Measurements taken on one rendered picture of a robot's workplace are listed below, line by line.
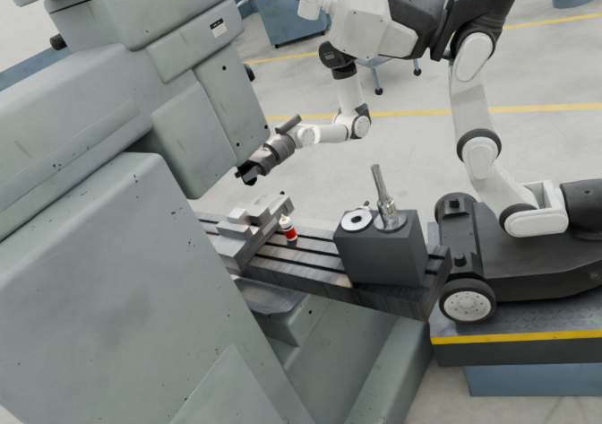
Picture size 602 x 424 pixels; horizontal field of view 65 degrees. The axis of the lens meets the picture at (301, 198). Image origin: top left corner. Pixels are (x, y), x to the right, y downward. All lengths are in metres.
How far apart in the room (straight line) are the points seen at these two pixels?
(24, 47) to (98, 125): 7.24
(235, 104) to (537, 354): 1.40
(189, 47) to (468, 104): 0.88
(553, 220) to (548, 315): 0.34
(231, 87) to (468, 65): 0.70
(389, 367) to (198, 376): 1.08
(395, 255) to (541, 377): 0.99
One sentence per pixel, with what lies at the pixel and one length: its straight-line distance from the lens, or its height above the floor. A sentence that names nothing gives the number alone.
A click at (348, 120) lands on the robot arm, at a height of 1.17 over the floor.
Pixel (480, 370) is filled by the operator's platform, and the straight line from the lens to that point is 2.08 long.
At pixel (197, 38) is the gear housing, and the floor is 1.69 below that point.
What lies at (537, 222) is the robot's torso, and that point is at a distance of 1.86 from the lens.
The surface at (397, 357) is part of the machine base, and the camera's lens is 2.13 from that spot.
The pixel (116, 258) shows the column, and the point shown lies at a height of 1.45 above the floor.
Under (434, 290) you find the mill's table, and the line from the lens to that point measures 1.41.
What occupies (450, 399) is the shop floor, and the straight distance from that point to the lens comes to 2.23.
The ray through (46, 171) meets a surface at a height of 1.62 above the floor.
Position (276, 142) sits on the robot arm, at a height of 1.27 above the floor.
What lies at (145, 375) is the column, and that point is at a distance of 1.11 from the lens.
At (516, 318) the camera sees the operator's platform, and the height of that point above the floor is 0.40.
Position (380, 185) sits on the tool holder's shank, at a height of 1.23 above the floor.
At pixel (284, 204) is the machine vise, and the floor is 0.96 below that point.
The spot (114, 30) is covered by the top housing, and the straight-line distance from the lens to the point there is 1.15.
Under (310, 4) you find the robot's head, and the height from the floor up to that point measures 1.61.
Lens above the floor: 1.90
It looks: 32 degrees down
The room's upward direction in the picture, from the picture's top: 22 degrees counter-clockwise
